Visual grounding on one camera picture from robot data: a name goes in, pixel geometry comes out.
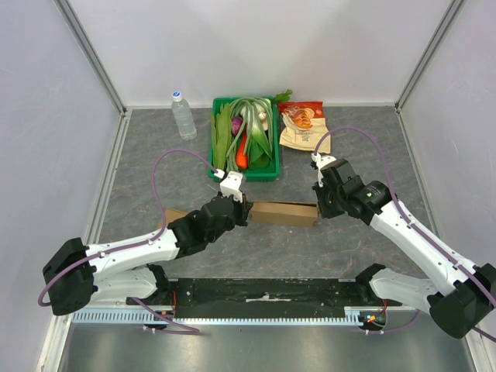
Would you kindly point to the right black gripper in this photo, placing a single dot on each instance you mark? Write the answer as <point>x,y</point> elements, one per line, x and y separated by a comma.
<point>322,202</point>

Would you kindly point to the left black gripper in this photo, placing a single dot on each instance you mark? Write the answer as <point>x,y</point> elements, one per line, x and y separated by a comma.
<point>243,207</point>

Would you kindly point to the brown cardboard sheet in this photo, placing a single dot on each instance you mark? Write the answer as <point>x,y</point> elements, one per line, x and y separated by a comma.
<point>285,213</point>

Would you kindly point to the small brown cardboard box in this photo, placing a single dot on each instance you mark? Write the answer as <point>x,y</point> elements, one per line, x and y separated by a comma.
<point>170,215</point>

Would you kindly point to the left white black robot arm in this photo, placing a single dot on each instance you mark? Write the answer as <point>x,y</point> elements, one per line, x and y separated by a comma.
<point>78,274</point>

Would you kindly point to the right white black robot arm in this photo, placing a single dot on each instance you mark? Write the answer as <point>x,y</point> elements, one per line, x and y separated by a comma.
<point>456,293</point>

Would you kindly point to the green plastic crate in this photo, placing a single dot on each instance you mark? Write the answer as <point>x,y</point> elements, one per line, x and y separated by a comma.
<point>269,173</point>

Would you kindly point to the orange carrot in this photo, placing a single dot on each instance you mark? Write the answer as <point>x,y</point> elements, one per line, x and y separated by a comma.
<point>241,158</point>

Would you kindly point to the green bok choy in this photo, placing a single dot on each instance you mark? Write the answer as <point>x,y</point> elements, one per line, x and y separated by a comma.
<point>258,150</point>

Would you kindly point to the orange beige snack bag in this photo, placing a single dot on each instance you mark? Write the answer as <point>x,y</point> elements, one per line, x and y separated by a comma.
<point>304,124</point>

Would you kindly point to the purple onion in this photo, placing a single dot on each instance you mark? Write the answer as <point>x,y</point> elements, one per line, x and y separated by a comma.
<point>236,125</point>

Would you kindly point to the green leafy vegetable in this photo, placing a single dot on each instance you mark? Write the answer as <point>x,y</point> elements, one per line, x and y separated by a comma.
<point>221,136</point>

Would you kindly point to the white mushroom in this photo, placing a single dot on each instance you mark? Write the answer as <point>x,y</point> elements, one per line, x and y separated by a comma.
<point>263,118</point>

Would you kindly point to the clear plastic water bottle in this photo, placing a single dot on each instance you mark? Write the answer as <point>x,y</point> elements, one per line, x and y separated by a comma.
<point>183,116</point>

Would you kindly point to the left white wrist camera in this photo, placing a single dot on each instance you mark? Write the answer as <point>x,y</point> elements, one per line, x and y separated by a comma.
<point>230,184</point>

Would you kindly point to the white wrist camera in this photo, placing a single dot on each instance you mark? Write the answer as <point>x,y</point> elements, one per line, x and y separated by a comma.
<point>230,184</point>
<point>319,162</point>

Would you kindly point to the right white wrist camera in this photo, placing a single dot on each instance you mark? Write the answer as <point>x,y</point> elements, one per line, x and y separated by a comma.
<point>319,162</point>

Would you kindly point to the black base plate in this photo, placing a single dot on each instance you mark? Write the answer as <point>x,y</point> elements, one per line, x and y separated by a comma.
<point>250,298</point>

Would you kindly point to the grey slotted cable duct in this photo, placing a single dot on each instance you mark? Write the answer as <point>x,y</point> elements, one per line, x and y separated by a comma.
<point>142,316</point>

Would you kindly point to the right aluminium frame post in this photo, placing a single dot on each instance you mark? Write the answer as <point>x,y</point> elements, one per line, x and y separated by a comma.
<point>434,43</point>

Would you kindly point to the aluminium frame post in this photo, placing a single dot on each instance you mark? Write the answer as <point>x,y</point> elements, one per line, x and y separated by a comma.
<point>434,43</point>
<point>74,23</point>

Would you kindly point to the left aluminium frame post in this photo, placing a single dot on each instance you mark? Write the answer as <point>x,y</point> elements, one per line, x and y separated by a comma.
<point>74,23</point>

